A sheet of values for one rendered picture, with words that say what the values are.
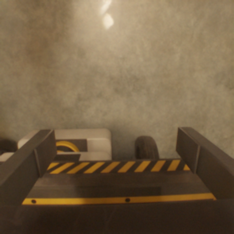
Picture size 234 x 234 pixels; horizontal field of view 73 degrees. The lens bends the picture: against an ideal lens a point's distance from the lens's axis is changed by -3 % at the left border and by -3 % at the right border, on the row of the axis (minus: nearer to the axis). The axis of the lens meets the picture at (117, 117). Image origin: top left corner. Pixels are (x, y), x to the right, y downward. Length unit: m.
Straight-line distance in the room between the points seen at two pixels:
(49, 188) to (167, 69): 0.47
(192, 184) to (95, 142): 0.26
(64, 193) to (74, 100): 0.34
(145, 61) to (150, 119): 0.19
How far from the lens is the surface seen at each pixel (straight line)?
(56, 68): 0.57
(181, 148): 0.17
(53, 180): 0.30
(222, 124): 0.70
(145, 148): 0.47
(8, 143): 0.65
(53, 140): 0.16
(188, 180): 0.31
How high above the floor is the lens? 0.54
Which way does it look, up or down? 73 degrees down
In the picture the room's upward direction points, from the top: 174 degrees clockwise
